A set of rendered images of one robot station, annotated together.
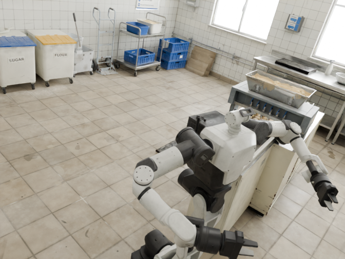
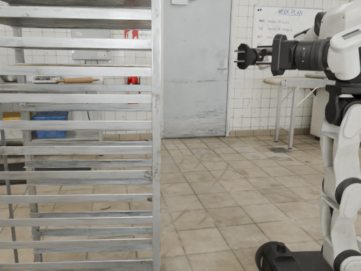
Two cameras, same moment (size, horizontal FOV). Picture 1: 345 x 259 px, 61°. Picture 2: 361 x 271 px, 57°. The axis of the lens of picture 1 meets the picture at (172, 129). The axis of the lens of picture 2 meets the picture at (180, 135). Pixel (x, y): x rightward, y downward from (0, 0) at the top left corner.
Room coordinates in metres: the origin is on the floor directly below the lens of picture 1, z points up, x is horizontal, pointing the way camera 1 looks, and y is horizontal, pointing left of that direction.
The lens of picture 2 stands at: (1.61, -1.79, 1.19)
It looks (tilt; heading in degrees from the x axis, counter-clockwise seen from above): 13 degrees down; 130
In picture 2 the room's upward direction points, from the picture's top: 1 degrees clockwise
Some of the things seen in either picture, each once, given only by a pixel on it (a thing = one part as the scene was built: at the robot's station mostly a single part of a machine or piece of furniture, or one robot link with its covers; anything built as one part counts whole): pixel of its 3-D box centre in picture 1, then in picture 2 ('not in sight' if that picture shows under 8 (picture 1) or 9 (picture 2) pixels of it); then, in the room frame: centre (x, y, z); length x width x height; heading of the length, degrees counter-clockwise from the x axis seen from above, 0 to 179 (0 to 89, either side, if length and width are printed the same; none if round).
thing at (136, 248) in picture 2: not in sight; (96, 247); (0.31, -0.91, 0.24); 0.64 x 0.03 x 0.03; 45
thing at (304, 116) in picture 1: (268, 113); not in sight; (2.53, -0.85, 1.01); 0.72 x 0.33 x 0.34; 59
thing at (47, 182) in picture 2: not in sight; (93, 181); (0.31, -0.91, 0.60); 0.64 x 0.03 x 0.03; 45
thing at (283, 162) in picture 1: (265, 148); not in sight; (2.93, -1.09, 0.42); 1.28 x 0.72 x 0.84; 149
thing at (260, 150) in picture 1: (282, 129); not in sight; (2.55, -1.03, 0.87); 2.01 x 0.03 x 0.07; 149
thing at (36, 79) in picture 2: not in sight; (46, 78); (-2.28, 0.24, 0.92); 0.32 x 0.30 x 0.09; 150
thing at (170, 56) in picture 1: (172, 53); not in sight; (6.72, 0.34, 0.30); 0.60 x 0.40 x 0.20; 143
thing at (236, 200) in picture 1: (228, 184); not in sight; (2.09, -0.58, 0.45); 0.70 x 0.34 x 0.90; 149
